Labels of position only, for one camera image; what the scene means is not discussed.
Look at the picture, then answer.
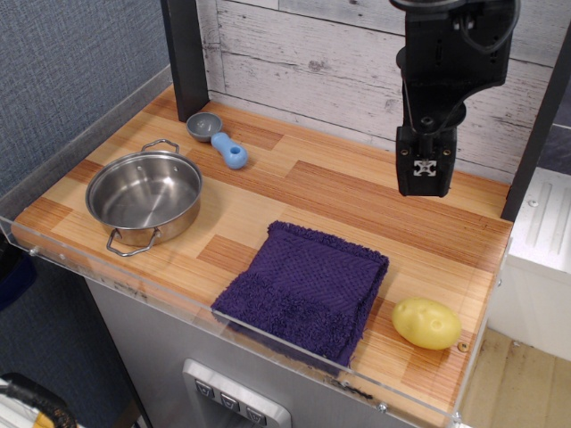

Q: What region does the silver toy fridge cabinet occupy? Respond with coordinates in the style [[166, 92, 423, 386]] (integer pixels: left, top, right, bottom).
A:
[[87, 281, 406, 427]]

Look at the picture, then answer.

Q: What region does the white ribbed side panel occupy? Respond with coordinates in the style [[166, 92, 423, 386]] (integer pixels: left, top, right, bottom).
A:
[[509, 168, 570, 273]]

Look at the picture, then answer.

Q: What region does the blue handled grey scoop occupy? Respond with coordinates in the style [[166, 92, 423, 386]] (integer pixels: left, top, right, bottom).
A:
[[186, 111, 249, 169]]

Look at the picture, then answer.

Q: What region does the dark left vertical post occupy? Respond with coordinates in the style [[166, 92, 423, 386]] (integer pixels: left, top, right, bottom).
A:
[[161, 0, 209, 122]]

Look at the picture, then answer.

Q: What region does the clear acrylic front guard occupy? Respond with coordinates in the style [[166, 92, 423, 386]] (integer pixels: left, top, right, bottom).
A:
[[0, 214, 505, 428]]

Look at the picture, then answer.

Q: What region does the yellow toy potato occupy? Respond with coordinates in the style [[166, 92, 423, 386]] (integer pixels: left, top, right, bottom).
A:
[[392, 297, 462, 350]]

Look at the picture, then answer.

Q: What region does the dark right vertical post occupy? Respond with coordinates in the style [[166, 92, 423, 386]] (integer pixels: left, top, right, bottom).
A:
[[501, 28, 570, 222]]

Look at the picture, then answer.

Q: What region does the dark vertical post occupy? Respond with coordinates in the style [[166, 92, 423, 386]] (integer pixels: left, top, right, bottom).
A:
[[161, 0, 209, 122], [501, 28, 570, 222]]

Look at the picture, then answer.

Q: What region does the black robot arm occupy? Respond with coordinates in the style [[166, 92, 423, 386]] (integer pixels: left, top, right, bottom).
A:
[[393, 1, 521, 197]]

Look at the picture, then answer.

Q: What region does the grey dispenser button panel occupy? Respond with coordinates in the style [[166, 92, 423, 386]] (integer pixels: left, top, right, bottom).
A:
[[182, 358, 292, 427]]

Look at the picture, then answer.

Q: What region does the silver pot with handles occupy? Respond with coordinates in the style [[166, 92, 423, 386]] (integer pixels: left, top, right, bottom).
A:
[[86, 139, 203, 258]]

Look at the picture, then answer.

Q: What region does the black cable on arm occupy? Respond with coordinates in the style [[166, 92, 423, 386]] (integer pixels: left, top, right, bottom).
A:
[[459, 0, 522, 57]]

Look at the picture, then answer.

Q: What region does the purple folded cloth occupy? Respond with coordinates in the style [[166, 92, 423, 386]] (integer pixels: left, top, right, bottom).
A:
[[212, 221, 389, 366]]

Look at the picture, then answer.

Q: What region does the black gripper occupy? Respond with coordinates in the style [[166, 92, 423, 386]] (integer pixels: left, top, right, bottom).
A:
[[396, 12, 511, 197]]

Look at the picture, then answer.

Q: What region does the black and yellow object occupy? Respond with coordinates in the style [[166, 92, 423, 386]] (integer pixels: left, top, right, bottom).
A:
[[1, 373, 78, 427]]

